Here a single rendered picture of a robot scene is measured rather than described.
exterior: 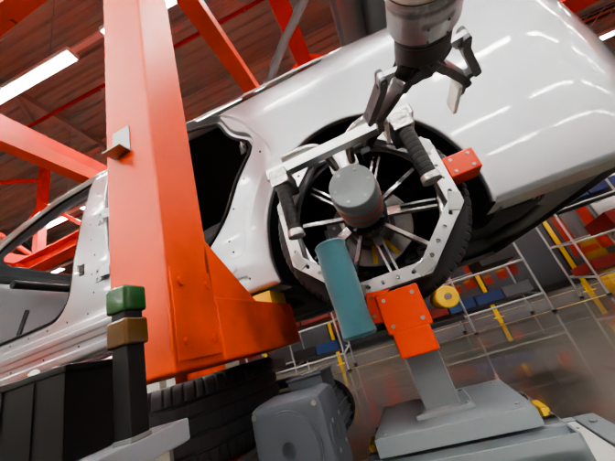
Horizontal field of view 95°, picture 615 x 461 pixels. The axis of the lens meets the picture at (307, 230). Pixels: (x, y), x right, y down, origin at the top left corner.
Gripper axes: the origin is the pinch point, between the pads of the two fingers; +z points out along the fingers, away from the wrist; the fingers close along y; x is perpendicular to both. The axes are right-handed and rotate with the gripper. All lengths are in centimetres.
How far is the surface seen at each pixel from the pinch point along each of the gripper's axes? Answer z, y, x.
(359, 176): 18.2, -14.2, 3.4
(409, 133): 10.4, 0.0, 4.4
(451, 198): 32.4, 7.3, -7.4
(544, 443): 35, 1, -67
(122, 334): -20, -54, -25
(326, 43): 522, 50, 681
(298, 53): 162, -20, 239
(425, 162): 10.4, 0.0, -4.2
